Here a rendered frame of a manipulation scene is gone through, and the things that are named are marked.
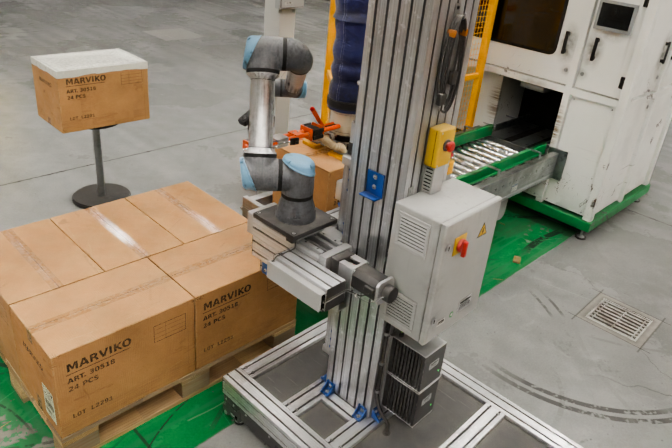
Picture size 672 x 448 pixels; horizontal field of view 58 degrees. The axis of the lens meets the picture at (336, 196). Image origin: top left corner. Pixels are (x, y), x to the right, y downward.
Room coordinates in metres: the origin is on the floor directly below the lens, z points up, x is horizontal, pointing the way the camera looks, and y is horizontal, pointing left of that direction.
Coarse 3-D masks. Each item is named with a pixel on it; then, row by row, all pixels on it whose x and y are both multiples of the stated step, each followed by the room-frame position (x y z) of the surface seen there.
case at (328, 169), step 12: (288, 144) 2.89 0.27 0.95; (300, 144) 2.91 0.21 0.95; (312, 156) 2.76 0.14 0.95; (324, 156) 2.78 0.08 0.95; (324, 168) 2.63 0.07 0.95; (336, 168) 2.64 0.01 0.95; (324, 180) 2.61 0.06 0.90; (336, 180) 2.63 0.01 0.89; (276, 192) 2.84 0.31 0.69; (324, 192) 2.61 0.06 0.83; (324, 204) 2.60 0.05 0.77; (336, 204) 2.65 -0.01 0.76
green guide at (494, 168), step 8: (544, 144) 4.21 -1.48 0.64; (520, 152) 3.98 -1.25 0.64; (528, 152) 4.05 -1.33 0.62; (536, 152) 4.01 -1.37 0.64; (544, 152) 4.23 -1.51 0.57; (504, 160) 3.79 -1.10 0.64; (512, 160) 3.89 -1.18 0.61; (520, 160) 3.98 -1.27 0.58; (528, 160) 4.06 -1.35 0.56; (480, 168) 3.60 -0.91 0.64; (488, 168) 3.64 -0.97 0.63; (496, 168) 3.62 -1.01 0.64; (504, 168) 3.82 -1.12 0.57; (464, 176) 3.45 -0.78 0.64; (472, 176) 3.52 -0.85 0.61; (480, 176) 3.60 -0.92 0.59; (488, 176) 3.66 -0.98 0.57; (496, 176) 3.59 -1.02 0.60
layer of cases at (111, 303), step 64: (192, 192) 3.03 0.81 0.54; (0, 256) 2.22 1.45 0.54; (64, 256) 2.27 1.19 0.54; (128, 256) 2.32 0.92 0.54; (192, 256) 2.38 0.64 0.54; (0, 320) 2.00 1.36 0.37; (64, 320) 1.84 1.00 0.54; (128, 320) 1.88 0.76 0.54; (192, 320) 2.06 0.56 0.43; (256, 320) 2.31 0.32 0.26; (64, 384) 1.65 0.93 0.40; (128, 384) 1.83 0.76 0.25
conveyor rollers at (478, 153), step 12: (468, 144) 4.32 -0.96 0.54; (480, 144) 4.35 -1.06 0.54; (492, 144) 4.38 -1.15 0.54; (456, 156) 4.06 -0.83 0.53; (468, 156) 4.10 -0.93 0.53; (480, 156) 4.06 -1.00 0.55; (492, 156) 4.09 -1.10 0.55; (504, 156) 4.12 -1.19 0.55; (456, 168) 3.84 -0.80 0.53; (468, 168) 3.81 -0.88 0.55
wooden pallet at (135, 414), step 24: (264, 336) 2.35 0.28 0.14; (288, 336) 2.47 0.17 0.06; (216, 360) 2.15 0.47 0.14; (240, 360) 2.30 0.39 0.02; (168, 384) 1.97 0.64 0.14; (192, 384) 2.05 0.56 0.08; (144, 408) 1.93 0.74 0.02; (168, 408) 1.96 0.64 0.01; (96, 432) 1.72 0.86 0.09; (120, 432) 1.79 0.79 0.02
